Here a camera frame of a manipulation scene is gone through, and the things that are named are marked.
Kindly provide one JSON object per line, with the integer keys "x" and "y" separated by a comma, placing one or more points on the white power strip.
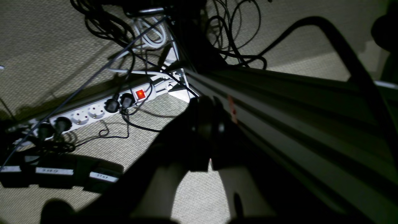
{"x": 90, "y": 110}

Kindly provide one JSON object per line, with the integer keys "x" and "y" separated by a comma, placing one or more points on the aluminium table frame beam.
{"x": 338, "y": 138}

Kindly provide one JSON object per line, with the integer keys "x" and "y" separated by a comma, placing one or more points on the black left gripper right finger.
{"x": 255, "y": 185}

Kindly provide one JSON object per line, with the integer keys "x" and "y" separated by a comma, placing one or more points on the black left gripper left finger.
{"x": 147, "y": 189}

